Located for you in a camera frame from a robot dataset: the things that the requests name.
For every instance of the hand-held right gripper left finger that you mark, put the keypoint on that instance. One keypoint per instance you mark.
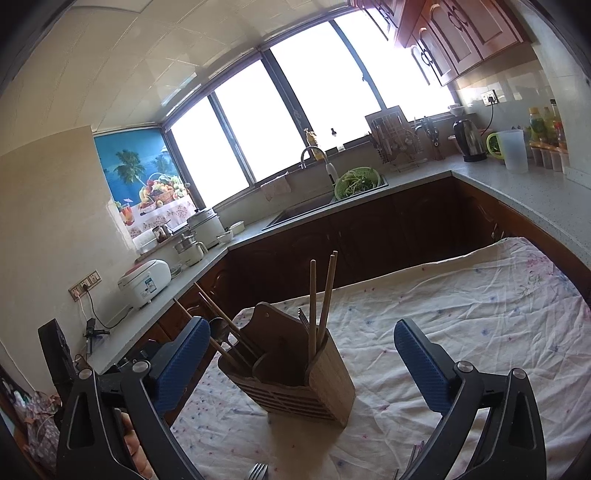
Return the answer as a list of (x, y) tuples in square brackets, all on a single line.
[(184, 355)]

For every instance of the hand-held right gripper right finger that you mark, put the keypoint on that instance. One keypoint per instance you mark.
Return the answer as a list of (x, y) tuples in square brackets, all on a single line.
[(415, 364)]

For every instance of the metal spoon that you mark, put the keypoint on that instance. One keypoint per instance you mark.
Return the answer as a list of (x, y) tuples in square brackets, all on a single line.
[(218, 330)]

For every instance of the bamboo chopstick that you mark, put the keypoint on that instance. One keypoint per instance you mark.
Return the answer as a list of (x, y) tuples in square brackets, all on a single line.
[(231, 335), (240, 340)]

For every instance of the metal chopstick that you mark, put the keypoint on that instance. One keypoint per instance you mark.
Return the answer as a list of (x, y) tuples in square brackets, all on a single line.
[(411, 457), (417, 450)]

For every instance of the wooden slatted utensil holder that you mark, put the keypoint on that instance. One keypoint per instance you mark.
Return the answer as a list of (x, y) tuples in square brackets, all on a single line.
[(295, 397)]

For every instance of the small metal fork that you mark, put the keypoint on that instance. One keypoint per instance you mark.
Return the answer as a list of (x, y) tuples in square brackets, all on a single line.
[(303, 318)]

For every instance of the large metal fork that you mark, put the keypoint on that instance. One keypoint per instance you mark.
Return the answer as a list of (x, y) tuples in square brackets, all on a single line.
[(257, 473)]

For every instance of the person's left hand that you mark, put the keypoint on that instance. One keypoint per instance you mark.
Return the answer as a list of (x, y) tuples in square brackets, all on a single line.
[(136, 450)]

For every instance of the white floral tablecloth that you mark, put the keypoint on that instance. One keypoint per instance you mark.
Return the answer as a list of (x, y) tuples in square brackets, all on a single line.
[(461, 323)]

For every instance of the pink floral cloth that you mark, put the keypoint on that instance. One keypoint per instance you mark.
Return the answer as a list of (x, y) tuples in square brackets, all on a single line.
[(39, 420)]

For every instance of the white rice cooker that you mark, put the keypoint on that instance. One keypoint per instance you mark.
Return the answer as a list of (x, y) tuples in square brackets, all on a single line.
[(145, 281)]

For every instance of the glass electric kettle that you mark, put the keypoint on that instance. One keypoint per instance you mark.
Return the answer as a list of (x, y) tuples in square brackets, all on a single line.
[(189, 254)]

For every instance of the brown wooden chopstick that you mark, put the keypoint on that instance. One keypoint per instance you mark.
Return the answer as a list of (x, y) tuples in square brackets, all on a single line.
[(329, 286)]

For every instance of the brown jar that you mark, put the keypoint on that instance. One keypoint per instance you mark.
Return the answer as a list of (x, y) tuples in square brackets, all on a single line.
[(162, 233)]

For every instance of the white electric cooking pot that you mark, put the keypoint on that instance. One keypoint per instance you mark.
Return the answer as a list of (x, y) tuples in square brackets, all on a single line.
[(205, 228)]

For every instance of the white bowl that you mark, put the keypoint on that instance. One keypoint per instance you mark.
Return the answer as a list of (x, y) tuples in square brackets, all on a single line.
[(231, 233)]

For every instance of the brown wooden lower cabinets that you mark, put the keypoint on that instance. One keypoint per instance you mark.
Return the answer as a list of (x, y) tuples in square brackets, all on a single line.
[(369, 230)]

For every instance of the brown wooden cabinets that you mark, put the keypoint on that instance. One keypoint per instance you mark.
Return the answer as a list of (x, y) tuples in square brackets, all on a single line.
[(461, 32), (369, 230)]

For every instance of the green plastic colander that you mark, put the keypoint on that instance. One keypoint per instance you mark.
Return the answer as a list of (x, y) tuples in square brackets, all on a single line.
[(344, 194)]

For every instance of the steel kitchen sink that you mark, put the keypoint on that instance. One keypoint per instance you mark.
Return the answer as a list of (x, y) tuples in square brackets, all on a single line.
[(304, 210)]

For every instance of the pale dish cloth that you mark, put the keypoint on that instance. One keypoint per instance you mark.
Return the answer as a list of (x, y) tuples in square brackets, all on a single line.
[(277, 187)]

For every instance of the green leafy vegetables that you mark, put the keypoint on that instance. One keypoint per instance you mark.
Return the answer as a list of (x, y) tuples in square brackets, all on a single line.
[(360, 180)]

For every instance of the grey speckled countertop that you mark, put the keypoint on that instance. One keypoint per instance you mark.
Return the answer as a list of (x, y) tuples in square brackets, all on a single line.
[(517, 189)]

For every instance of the metal dish rack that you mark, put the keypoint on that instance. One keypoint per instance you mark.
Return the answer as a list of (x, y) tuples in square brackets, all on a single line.
[(397, 147)]

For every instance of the knife block with knives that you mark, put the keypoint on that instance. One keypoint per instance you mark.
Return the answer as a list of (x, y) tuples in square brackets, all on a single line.
[(435, 143)]

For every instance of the steel electric kettle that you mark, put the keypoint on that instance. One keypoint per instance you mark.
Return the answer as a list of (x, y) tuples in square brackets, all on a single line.
[(468, 138)]

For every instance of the green plastic jug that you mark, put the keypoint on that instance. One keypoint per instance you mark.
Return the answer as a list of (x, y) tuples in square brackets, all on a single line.
[(493, 145)]

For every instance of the translucent plastic pitcher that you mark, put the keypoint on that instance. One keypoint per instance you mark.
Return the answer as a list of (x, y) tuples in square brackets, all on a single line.
[(515, 152)]

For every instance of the steel kitchen faucet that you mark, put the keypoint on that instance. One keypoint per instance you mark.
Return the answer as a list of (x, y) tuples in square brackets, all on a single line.
[(314, 152)]

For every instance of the small spice jar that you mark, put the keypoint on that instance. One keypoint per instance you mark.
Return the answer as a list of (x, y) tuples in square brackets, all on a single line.
[(566, 163), (536, 156), (546, 158), (557, 160)]

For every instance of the yellow soap bottle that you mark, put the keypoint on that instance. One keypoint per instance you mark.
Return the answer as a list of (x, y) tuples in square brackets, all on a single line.
[(311, 138)]

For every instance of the large kitchen window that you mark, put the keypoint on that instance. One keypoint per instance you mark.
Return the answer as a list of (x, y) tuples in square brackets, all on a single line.
[(286, 115)]

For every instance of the yellow-green labelled bottle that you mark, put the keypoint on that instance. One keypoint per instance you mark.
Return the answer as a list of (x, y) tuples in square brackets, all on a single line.
[(536, 127)]

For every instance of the red labelled sauce bottle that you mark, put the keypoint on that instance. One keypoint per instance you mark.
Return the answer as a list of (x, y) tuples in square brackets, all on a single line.
[(558, 131)]

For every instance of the slim sauce bottle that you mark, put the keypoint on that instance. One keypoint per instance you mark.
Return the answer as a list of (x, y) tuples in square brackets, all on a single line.
[(548, 124)]

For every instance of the brown wooden upper cabinets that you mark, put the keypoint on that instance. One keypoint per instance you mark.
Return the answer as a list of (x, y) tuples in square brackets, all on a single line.
[(461, 32)]

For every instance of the wall power socket strip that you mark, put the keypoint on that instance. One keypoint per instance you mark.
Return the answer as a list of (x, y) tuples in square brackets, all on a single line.
[(85, 285)]

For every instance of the tropical fruit wall poster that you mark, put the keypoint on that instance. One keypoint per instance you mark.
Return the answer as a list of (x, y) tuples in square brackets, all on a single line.
[(129, 170)]

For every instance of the wall socket with plug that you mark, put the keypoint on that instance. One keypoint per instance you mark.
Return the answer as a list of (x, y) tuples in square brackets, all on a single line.
[(489, 98)]

